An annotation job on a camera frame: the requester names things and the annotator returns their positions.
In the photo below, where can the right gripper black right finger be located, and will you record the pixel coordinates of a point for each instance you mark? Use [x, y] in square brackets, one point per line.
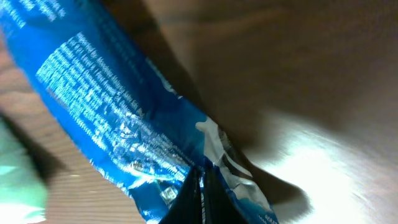
[219, 209]

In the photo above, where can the blue oreo cookie pack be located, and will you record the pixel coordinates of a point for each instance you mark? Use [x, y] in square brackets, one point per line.
[120, 111]

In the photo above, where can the mint green wipes packet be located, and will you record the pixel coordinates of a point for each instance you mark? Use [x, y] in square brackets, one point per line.
[23, 192]

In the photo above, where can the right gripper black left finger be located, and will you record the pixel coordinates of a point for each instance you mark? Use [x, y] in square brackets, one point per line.
[187, 208]

